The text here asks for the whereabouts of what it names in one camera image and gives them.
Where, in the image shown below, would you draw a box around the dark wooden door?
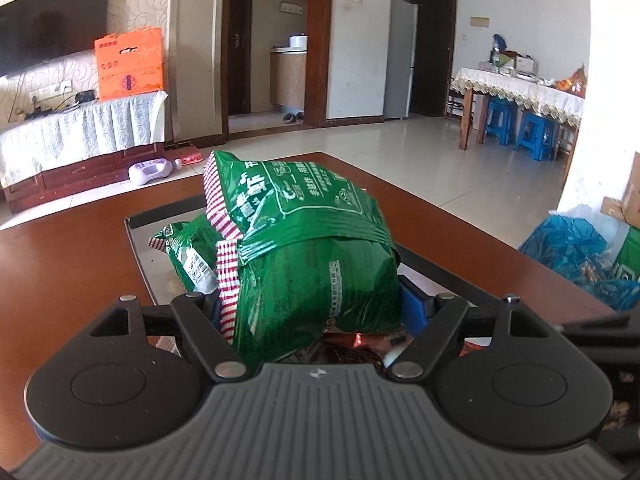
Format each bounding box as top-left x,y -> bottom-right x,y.
228,0 -> 256,115

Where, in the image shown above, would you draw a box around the purple detergent bottle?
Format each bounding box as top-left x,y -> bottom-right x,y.
128,158 -> 184,185

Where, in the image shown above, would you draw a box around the blue plastic stool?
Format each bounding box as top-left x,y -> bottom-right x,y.
483,97 -> 516,146
514,111 -> 561,162

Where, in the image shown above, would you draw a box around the orange snack packs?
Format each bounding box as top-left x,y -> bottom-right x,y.
554,64 -> 586,99

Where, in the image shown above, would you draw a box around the dark wooden television cabinet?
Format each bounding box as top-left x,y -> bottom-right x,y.
5,142 -> 169,215

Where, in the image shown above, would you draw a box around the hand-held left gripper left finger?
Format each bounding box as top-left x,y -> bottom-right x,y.
88,294 -> 251,382

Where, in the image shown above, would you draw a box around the blue plastic bag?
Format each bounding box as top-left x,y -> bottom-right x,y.
518,215 -> 640,312

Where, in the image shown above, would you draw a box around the white wall socket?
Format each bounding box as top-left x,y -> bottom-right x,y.
30,80 -> 74,101

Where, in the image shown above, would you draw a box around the green shopping bag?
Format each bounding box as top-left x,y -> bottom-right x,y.
612,227 -> 640,281

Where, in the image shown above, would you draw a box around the dark brown room door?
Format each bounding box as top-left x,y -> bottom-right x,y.
409,0 -> 458,119

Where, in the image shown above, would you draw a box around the white tray with grey rim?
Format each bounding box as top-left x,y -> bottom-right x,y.
124,194 -> 618,361

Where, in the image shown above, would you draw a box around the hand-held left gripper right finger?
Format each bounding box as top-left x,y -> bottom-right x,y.
387,277 -> 563,382

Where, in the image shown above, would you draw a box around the black wall television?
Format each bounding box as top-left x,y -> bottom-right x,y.
0,0 -> 111,79

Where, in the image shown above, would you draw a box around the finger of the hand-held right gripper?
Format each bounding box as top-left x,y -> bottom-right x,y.
556,309 -> 640,362

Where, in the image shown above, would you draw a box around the red foil snack packet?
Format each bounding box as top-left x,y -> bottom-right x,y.
324,331 -> 408,358

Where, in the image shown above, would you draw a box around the dining table with lace cloth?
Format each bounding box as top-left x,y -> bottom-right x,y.
449,66 -> 586,172

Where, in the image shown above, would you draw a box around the white patterned cabinet cloth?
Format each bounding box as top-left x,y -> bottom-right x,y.
0,91 -> 169,189

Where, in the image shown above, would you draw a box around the brown cardboard box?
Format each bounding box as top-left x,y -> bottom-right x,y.
600,152 -> 640,231

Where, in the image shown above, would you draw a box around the grey refrigerator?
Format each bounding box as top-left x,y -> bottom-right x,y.
384,0 -> 419,121

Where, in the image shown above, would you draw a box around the green snack bag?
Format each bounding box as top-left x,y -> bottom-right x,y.
202,150 -> 402,368
147,212 -> 236,295

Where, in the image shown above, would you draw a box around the orange cardboard gift box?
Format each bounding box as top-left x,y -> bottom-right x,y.
94,27 -> 166,102

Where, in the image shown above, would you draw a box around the wooden kitchen counter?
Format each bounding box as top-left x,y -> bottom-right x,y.
269,46 -> 309,111

